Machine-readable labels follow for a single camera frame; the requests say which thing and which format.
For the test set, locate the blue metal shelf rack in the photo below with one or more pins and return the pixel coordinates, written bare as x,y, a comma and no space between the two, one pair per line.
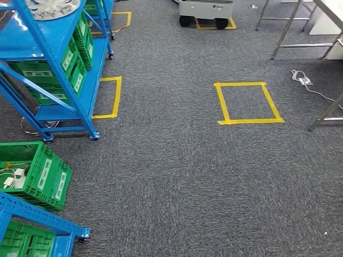
40,214
26,42
107,10

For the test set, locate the stainless steel workbench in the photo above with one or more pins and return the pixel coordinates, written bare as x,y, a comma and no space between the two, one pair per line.
326,113

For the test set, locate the yellow floor tape outline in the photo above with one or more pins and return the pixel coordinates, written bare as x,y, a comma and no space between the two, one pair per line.
241,84
117,92

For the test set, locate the white wheeled cart robot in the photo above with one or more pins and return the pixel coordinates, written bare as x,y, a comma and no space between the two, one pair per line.
206,9

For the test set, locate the green plastic crate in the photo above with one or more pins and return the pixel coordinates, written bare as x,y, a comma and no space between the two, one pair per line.
37,67
81,28
90,51
26,241
78,83
66,191
92,7
40,166

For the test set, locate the chrome belt stanchion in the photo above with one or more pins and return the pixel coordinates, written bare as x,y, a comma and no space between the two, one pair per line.
29,129

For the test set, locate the silver wheel hubcap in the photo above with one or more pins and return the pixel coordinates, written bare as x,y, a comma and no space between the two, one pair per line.
50,9

